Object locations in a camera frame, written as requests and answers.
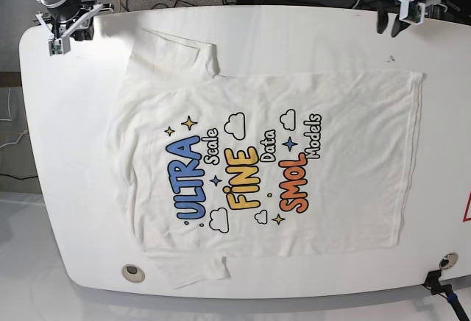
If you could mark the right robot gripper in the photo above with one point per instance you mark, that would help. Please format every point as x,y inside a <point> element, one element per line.
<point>70,18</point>

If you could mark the white printed T-shirt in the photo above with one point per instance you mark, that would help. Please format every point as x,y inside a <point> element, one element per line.
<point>211,167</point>

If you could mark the red triangle sticker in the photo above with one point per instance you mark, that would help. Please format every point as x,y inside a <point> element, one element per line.
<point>467,213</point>

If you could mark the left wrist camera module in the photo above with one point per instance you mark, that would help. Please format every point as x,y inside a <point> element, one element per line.
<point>412,12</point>

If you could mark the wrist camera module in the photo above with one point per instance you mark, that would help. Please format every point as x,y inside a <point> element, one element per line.
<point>59,46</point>
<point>412,12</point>

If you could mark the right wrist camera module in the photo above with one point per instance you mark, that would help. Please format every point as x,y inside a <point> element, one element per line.
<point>59,46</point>

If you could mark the right table cable grommet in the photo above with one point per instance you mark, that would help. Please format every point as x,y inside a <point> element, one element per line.
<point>448,261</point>

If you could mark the table cable grommet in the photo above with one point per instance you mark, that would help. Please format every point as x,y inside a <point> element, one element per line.
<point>448,261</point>
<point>132,273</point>

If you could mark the left table cable grommet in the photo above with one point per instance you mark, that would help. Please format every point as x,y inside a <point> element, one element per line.
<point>132,273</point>

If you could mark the black clamp with cable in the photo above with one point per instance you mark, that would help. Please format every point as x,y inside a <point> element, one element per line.
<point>434,286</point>

